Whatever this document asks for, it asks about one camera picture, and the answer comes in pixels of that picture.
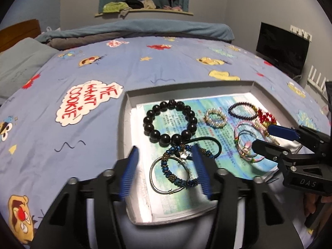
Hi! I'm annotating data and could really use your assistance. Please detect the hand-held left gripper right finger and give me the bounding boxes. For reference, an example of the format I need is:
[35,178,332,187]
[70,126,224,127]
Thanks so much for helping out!
[190,144,304,249]

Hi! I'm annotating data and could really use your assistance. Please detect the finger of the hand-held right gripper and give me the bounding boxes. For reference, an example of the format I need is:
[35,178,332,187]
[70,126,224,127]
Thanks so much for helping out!
[251,139,292,163]
[268,124,332,149]

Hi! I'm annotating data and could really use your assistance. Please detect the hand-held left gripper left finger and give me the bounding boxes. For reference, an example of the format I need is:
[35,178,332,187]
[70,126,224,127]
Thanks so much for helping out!
[31,146,140,249]

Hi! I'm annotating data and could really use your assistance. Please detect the pink thread bangle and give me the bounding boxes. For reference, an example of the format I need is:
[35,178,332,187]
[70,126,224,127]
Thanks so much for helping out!
[233,121,271,163]

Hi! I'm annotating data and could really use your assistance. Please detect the silver wire bangle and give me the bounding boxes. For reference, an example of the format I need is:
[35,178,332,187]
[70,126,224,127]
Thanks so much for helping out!
[149,157,194,195]

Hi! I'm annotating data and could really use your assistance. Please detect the grey tray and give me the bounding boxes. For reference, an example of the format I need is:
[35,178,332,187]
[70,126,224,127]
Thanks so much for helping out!
[121,80,304,225]

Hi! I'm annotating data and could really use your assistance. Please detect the person's right hand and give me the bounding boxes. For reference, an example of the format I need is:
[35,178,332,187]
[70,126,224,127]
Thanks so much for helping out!
[303,193,332,214]

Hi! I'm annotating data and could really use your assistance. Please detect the printed paper sheet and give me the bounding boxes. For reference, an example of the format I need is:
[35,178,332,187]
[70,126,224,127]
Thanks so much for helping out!
[136,93,284,217]

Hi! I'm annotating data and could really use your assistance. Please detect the white router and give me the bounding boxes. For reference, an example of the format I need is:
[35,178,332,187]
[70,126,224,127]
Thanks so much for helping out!
[307,65,329,94]

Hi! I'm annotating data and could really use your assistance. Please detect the black television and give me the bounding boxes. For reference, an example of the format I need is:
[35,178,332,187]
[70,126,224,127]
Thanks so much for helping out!
[255,22,310,77]

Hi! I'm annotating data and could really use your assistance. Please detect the grey blanket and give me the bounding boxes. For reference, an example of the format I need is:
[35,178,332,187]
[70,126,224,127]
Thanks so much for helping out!
[47,34,232,51]

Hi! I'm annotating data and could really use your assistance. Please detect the blue blanket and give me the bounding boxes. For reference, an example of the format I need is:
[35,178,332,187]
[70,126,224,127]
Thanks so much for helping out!
[35,19,234,42]

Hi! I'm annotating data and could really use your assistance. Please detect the grey-blue pillow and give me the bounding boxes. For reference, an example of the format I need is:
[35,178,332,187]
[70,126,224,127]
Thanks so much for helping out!
[0,38,59,100]

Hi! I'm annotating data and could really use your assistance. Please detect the pink cloth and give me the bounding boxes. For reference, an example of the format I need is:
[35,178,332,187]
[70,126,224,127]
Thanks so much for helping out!
[162,4,183,12]

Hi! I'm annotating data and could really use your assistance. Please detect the black cloth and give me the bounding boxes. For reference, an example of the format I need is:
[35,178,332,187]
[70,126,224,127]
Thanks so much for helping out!
[125,0,144,9]

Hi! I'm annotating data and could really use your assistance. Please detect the wooden headboard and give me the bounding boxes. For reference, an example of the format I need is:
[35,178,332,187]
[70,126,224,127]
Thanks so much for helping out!
[0,19,42,54]

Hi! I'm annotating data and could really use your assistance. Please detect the red bead bracelet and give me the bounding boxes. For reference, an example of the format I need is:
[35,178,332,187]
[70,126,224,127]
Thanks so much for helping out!
[255,109,278,131]

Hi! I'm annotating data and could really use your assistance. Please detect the black hair tie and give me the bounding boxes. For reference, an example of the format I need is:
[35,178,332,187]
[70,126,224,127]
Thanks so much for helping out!
[179,135,221,159]

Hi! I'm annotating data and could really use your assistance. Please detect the blue crystal bead bracelet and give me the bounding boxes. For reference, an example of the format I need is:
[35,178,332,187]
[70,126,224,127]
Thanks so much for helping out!
[160,145,217,189]

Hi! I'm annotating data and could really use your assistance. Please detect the pearl and gold bracelet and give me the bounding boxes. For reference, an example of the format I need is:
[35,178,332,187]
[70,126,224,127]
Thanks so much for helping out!
[203,108,228,129]

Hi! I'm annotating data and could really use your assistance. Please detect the small dark bead bracelet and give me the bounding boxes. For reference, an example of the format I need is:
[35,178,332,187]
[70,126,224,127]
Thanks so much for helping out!
[228,102,260,120]

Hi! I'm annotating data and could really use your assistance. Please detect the large black bead bracelet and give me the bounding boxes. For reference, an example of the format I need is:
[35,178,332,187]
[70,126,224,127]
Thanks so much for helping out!
[143,100,198,147]

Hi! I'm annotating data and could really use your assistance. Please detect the white wall hooks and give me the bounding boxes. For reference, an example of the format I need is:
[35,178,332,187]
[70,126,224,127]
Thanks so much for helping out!
[289,25,313,42]

